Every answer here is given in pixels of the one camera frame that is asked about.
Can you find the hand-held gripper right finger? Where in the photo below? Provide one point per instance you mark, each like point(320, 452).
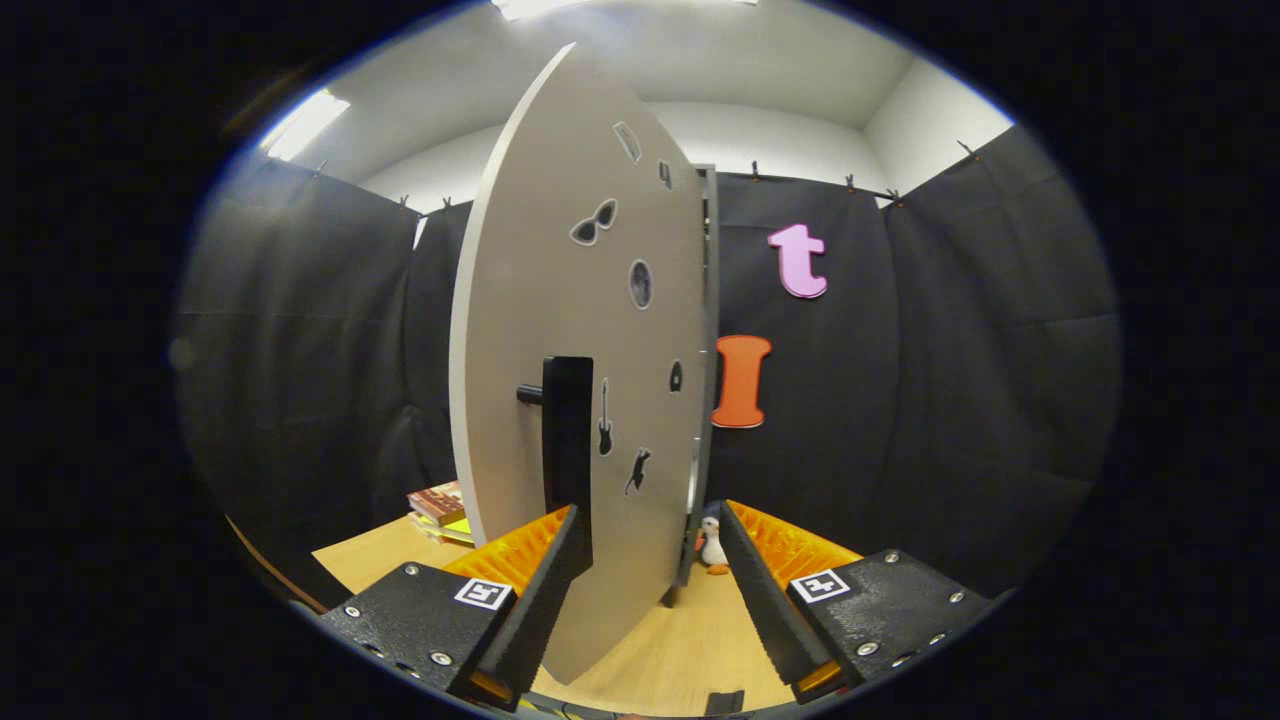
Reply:
point(765, 600)

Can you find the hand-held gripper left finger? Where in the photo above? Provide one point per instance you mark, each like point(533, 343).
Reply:
point(540, 620)

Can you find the beige shoe cabinet door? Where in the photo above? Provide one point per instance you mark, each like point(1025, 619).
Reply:
point(540, 280)

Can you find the dark grey shoe cabinet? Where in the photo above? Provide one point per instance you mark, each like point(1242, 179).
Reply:
point(711, 230)

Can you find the penguin plush toy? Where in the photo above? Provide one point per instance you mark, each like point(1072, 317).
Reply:
point(712, 545)

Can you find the yellow book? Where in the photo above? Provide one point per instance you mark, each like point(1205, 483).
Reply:
point(458, 528)

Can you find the brown book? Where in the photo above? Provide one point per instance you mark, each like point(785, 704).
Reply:
point(437, 502)

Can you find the black backdrop cloth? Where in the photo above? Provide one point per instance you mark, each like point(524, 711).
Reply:
point(950, 400)

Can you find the row of black cloth clips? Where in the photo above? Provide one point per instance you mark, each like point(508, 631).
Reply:
point(755, 170)

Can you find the small ceiling light panel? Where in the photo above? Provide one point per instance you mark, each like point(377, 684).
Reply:
point(305, 125)

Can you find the large ceiling light panel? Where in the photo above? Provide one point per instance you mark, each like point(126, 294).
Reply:
point(530, 8)

